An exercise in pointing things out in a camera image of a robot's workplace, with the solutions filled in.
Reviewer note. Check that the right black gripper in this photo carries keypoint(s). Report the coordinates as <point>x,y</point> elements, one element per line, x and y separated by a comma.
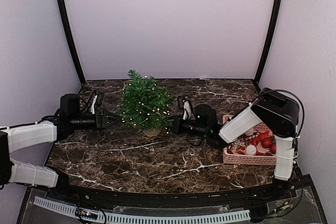
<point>176,128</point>

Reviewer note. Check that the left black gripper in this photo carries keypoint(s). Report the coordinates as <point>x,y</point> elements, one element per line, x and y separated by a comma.
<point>101,119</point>

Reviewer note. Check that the small green christmas tree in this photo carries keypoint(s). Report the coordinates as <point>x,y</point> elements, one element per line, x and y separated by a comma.
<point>145,104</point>

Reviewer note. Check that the red bow ornament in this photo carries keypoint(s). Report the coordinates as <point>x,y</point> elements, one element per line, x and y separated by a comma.
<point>259,137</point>

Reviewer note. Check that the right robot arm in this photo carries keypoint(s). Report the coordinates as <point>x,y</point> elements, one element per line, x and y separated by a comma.
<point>280,111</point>

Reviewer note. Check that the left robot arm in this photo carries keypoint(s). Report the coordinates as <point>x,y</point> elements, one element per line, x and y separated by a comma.
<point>73,114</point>

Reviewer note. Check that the white snowflake ornament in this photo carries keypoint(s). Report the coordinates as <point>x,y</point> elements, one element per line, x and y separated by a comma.
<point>238,144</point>

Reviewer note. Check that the white ball ornament lower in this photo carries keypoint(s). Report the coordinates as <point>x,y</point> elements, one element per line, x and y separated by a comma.
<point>251,150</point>

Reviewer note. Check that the pink plastic basket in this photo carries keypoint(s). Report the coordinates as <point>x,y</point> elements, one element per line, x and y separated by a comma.
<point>238,156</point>

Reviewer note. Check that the red glitter ball left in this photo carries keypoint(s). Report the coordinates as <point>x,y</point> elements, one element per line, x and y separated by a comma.
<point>266,142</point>

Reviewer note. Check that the red glitter ball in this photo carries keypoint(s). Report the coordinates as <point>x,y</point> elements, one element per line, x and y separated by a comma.
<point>266,142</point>
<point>273,148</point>

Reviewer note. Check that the red glitter ball right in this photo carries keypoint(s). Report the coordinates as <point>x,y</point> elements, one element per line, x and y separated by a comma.
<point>273,148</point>

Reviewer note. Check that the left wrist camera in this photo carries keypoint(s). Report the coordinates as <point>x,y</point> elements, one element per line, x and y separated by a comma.
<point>94,102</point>

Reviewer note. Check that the black front table rail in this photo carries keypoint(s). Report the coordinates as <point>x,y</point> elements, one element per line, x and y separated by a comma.
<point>159,185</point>

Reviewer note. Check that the white slotted cable duct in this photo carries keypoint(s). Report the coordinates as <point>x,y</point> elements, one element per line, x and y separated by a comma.
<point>129,215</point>

